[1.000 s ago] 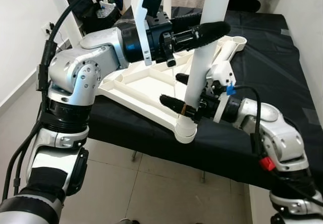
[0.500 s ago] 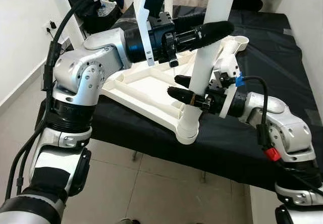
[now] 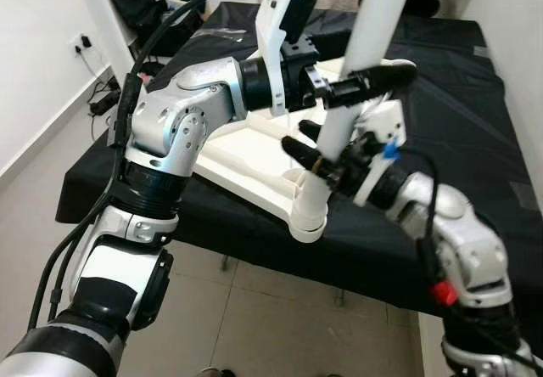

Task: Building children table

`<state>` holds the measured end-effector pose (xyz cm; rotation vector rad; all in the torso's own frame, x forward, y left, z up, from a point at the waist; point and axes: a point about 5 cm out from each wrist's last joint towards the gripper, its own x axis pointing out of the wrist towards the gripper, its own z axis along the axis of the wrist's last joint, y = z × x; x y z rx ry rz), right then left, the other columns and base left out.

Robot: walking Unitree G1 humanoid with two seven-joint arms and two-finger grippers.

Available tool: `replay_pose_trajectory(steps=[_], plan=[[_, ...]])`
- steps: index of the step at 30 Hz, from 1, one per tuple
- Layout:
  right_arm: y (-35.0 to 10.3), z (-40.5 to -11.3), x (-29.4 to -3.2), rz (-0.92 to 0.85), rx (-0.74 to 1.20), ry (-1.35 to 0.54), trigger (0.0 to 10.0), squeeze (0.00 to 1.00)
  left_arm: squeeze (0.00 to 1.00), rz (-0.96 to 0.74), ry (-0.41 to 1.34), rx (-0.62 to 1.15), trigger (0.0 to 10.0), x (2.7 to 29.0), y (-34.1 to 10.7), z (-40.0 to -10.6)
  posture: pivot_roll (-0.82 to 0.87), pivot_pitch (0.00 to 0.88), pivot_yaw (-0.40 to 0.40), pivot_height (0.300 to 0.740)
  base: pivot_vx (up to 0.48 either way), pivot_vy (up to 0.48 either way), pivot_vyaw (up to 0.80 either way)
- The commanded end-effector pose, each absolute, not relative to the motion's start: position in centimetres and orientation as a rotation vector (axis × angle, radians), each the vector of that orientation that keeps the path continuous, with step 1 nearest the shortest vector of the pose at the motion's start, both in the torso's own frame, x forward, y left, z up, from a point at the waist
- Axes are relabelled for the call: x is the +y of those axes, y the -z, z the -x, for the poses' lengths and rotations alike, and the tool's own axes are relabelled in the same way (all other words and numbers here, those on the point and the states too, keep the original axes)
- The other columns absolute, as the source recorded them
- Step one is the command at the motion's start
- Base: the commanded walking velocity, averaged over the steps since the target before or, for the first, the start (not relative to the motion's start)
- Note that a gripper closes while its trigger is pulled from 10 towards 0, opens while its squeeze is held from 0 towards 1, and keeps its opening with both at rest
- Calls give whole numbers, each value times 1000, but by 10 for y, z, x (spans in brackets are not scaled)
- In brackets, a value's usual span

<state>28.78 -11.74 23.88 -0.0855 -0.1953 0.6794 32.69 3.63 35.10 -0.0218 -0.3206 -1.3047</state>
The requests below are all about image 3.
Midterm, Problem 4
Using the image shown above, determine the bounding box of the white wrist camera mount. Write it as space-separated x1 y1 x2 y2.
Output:
355 101 406 208
255 0 322 116

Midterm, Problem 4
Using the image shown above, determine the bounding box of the black tablecloth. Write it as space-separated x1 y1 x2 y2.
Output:
55 2 543 344

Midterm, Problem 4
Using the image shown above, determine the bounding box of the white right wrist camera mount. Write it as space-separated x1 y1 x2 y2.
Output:
355 101 406 208

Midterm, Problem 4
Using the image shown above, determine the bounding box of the white plastic table leg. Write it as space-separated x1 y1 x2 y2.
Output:
293 0 418 225
72 0 130 81

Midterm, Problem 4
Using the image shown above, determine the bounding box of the black power strip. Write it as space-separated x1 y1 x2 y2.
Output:
89 88 120 115

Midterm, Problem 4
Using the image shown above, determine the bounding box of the white plastic bag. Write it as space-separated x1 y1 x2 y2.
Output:
168 0 204 13

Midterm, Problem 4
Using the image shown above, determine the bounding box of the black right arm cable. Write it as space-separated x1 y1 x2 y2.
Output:
380 138 543 374

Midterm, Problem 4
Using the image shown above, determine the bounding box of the white plastic table top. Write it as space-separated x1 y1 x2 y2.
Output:
193 54 417 244

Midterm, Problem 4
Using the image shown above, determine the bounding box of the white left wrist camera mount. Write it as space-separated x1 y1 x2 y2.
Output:
255 0 322 116

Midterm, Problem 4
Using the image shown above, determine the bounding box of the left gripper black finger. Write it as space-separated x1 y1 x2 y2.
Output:
327 60 418 108

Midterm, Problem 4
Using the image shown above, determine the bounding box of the black wall plug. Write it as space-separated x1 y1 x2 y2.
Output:
72 33 92 55

